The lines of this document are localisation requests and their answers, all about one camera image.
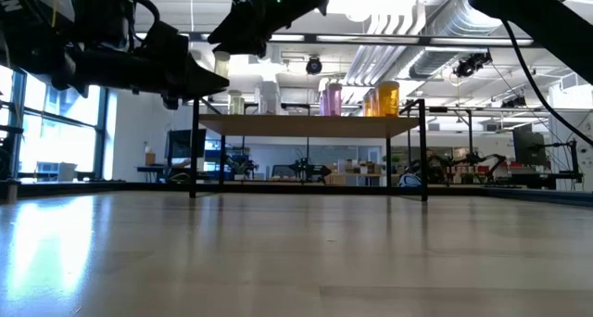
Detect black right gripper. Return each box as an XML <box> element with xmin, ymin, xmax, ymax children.
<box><xmin>207</xmin><ymin>0</ymin><xmax>362</xmax><ymax>57</ymax></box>

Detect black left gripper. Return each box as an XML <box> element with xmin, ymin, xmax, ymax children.
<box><xmin>69</xmin><ymin>19</ymin><xmax>231</xmax><ymax>109</ymax></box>

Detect clear bottle yellow-green capsule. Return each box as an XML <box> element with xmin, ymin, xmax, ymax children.
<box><xmin>254</xmin><ymin>80</ymin><xmax>281</xmax><ymax>116</ymax></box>

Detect wooden shelf black legs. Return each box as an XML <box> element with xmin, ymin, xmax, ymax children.
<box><xmin>188</xmin><ymin>97</ymin><xmax>428</xmax><ymax>203</ymax></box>

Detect ceiling strip light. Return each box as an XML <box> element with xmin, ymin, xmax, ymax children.
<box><xmin>268</xmin><ymin>32</ymin><xmax>307</xmax><ymax>43</ymax></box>
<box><xmin>428</xmin><ymin>37</ymin><xmax>535</xmax><ymax>47</ymax></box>
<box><xmin>316</xmin><ymin>33</ymin><xmax>421</xmax><ymax>44</ymax></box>

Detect dark background monitor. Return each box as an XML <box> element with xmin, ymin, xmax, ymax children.
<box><xmin>511</xmin><ymin>124</ymin><xmax>548</xmax><ymax>166</ymax></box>
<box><xmin>167</xmin><ymin>128</ymin><xmax>208</xmax><ymax>159</ymax></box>

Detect background potted plant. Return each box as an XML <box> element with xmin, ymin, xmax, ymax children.
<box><xmin>226</xmin><ymin>155</ymin><xmax>259</xmax><ymax>179</ymax></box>

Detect large dark-framed window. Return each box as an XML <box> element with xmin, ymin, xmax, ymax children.
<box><xmin>0</xmin><ymin>66</ymin><xmax>110</xmax><ymax>179</ymax></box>

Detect white box by window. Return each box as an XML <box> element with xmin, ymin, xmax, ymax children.
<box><xmin>56</xmin><ymin>162</ymin><xmax>78</xmax><ymax>183</ymax></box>

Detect black ceiling camera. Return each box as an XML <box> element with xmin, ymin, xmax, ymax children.
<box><xmin>305</xmin><ymin>56</ymin><xmax>324</xmax><ymax>76</ymax></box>

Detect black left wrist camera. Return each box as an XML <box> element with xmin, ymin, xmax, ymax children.
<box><xmin>71</xmin><ymin>0</ymin><xmax>133</xmax><ymax>52</ymax></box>

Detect silver ventilation duct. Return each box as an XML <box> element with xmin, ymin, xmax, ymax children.
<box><xmin>342</xmin><ymin>0</ymin><xmax>504</xmax><ymax>105</ymax></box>

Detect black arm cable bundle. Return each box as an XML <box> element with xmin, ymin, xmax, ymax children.
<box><xmin>0</xmin><ymin>121</ymin><xmax>25</xmax><ymax>202</ymax></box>

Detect black overhead camera rig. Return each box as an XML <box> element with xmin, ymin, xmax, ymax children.
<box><xmin>452</xmin><ymin>51</ymin><xmax>493</xmax><ymax>80</ymax></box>

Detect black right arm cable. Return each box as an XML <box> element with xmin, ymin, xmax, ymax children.
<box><xmin>502</xmin><ymin>19</ymin><xmax>593</xmax><ymax>147</ymax></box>

